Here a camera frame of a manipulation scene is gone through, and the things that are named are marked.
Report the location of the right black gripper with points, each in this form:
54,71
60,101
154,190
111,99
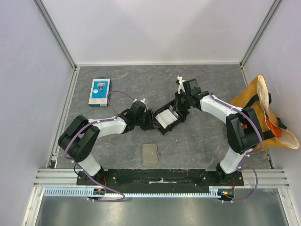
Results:
179,101

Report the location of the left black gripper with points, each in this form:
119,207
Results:
150,124

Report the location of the black plastic card box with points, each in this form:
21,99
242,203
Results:
181,115

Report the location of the grey card holder wallet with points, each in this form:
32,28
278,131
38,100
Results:
149,154

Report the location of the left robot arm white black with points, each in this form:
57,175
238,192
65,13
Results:
79,138

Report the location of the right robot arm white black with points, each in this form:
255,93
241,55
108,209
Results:
242,126

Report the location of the white card stack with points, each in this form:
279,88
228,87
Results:
166,118

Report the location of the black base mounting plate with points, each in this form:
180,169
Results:
165,181

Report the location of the blue razor package box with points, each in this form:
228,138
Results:
99,92

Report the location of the yellow tote bag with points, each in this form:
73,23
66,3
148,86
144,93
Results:
257,96

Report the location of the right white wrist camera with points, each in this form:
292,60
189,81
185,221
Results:
180,82

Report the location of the grey slotted cable duct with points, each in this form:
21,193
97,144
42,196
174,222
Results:
99,193

